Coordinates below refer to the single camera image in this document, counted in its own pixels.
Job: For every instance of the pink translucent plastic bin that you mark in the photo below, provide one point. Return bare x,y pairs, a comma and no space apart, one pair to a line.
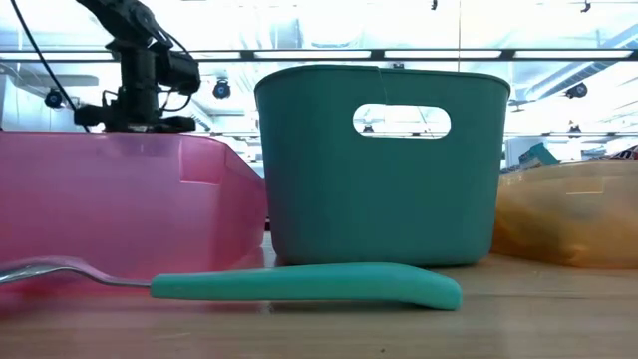
99,209

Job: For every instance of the teal plastic bin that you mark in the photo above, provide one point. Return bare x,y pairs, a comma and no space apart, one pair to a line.
324,199

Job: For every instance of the orange translucent plastic bin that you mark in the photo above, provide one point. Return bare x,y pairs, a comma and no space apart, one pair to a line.
563,224

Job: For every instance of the black ceiling spotlight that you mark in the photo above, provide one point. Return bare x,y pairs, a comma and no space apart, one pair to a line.
222,90
577,91
54,99
398,65

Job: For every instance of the small black ceiling fixture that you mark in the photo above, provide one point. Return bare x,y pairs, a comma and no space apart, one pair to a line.
586,7

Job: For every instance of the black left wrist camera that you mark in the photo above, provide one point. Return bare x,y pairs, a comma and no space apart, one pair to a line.
179,72

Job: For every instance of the black ceiling light rail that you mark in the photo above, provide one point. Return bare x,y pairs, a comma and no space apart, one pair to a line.
379,55

